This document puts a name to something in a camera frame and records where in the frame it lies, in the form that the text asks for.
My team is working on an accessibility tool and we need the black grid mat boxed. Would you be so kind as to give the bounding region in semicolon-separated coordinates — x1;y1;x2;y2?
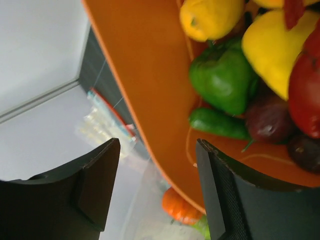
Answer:
78;29;150;161

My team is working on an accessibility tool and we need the orange zipper clear bag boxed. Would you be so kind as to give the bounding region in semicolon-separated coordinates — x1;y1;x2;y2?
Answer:
120;161;205;240

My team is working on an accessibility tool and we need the small green chili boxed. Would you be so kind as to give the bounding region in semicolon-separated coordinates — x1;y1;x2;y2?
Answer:
188;107;256;152

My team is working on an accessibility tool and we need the yellow orange fruit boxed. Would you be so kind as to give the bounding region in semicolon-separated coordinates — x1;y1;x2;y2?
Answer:
179;0;245;42

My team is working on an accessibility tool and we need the small orange pumpkin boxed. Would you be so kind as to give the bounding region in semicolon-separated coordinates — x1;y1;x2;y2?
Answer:
162;187;203;226

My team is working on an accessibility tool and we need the green bell pepper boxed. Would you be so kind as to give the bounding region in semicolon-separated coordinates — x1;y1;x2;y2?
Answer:
188;37;259;115

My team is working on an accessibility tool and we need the orange plastic basket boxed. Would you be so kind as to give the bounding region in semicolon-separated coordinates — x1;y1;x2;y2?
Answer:
83;0;320;212

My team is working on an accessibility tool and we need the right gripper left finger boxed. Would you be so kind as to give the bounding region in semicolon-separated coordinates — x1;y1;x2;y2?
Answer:
0;138;121;240

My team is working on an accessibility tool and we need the green apple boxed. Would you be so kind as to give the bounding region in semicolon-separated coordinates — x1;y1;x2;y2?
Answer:
192;215;211;240

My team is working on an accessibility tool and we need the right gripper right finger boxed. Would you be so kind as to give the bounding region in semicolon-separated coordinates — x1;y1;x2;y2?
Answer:
196;139;320;240

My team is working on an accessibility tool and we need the red bell pepper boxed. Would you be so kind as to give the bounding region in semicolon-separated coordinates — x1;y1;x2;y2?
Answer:
288;23;320;139

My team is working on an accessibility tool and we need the dark purple plum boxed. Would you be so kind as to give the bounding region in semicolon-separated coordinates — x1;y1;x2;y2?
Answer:
245;95;296;144

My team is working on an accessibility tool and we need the dark red plum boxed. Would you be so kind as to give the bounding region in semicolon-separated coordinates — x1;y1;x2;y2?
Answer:
287;135;320;175

